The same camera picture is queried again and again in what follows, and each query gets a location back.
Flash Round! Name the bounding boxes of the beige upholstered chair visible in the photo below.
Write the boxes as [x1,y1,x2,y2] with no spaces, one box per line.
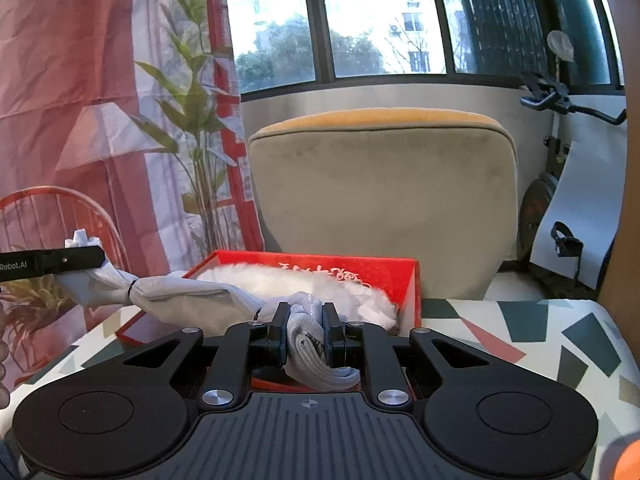
[247,109,521,302]

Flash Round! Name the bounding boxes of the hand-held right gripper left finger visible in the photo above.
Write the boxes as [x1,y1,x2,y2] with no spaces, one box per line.
[122,301,292,414]

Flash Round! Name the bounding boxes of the geometric patterned tablecloth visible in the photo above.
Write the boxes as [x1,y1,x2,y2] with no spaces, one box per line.
[10,297,632,480]

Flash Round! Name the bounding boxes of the dark framed window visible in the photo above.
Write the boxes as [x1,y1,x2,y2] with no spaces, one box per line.
[220,0,627,97]

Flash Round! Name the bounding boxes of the grey white fabric bundle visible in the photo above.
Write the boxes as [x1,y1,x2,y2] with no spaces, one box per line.
[60,229,364,394]

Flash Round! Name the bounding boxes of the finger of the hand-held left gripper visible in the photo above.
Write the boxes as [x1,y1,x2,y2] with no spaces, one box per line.
[37,246,107,278]

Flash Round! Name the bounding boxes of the white fluffy plush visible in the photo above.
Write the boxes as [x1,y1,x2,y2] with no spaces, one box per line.
[192,262,402,337]

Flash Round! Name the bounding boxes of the black exercise bike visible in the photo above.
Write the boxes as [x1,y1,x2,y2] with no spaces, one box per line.
[516,71,629,292]

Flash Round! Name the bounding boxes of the red cardboard box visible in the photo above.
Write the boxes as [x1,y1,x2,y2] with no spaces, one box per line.
[116,250,423,394]

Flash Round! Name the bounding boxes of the brown wooden panel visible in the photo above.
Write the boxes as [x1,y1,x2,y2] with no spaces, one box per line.
[595,0,640,312]

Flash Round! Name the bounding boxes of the red printed backdrop cloth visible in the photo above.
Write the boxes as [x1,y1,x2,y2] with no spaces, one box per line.
[0,0,264,392]

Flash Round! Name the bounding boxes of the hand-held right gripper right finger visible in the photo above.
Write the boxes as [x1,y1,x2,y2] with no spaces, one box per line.
[322,301,504,407]

